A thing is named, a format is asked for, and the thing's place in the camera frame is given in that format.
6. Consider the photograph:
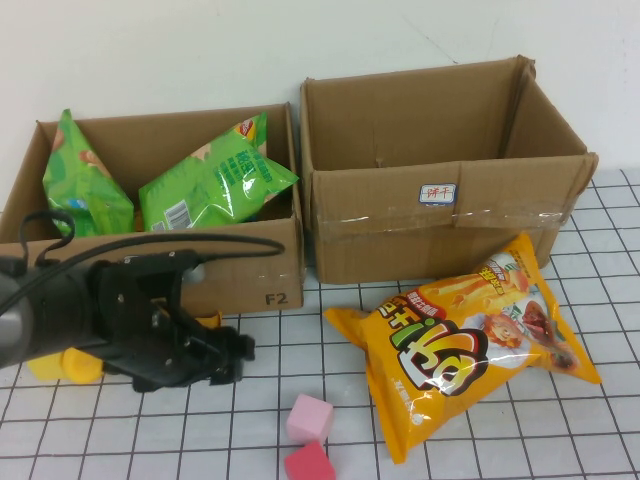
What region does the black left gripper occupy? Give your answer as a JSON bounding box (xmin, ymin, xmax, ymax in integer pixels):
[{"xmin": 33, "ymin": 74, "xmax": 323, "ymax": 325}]
[{"xmin": 85, "ymin": 259, "xmax": 257, "ymax": 395}]

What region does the small orange snack packet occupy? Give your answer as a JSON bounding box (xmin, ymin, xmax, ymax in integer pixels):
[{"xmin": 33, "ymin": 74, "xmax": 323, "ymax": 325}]
[{"xmin": 149, "ymin": 298, "xmax": 224, "ymax": 332}]

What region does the large orange snack bag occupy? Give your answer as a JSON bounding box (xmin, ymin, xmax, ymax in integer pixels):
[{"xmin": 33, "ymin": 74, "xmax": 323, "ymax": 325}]
[{"xmin": 322, "ymin": 232, "xmax": 603, "ymax": 465}]

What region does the green snack bag nut print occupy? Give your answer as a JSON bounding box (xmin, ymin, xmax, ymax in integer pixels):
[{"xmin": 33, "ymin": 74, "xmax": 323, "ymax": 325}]
[{"xmin": 41, "ymin": 107, "xmax": 136, "ymax": 239}]

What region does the cardboard box with F2 print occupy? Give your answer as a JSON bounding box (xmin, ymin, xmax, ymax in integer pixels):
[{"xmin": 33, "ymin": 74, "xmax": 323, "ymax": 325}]
[{"xmin": 0, "ymin": 102, "xmax": 306, "ymax": 321}]

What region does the white black grid tablecloth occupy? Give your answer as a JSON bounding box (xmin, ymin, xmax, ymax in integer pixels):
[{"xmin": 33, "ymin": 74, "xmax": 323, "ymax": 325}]
[{"xmin": 0, "ymin": 167, "xmax": 640, "ymax": 480}]

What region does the pink foam cube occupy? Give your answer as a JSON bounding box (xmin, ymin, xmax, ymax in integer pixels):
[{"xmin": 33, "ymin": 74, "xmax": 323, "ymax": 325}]
[{"xmin": 285, "ymin": 392, "xmax": 335, "ymax": 445}]

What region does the red foam cube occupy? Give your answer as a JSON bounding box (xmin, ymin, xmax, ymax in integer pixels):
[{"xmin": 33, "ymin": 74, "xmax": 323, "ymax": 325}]
[{"xmin": 283, "ymin": 439, "xmax": 337, "ymax": 480}]

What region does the yellow round duck toy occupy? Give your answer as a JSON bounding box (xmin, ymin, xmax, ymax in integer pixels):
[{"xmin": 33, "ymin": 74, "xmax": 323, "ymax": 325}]
[{"xmin": 60, "ymin": 347, "xmax": 106, "ymax": 385}]

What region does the green chip bag with barcode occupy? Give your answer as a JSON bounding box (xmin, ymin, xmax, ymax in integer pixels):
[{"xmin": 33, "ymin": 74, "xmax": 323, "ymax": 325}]
[{"xmin": 137, "ymin": 111, "xmax": 300, "ymax": 233}]

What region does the yellow foam block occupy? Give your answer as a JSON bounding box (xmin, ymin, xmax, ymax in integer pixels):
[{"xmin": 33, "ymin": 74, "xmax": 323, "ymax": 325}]
[{"xmin": 25, "ymin": 355, "xmax": 66, "ymax": 384}]

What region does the tall taped cardboard box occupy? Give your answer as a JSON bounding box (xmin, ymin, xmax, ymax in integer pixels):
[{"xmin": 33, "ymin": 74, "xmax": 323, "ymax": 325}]
[{"xmin": 298, "ymin": 54, "xmax": 600, "ymax": 286}]

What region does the white label red handwriting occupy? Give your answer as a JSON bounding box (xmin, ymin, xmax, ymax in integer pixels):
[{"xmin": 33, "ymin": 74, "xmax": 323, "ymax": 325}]
[{"xmin": 417, "ymin": 182, "xmax": 458, "ymax": 206}]

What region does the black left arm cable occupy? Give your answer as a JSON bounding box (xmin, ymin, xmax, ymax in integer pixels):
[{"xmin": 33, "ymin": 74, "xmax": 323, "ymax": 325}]
[{"xmin": 0, "ymin": 210, "xmax": 287, "ymax": 314}]

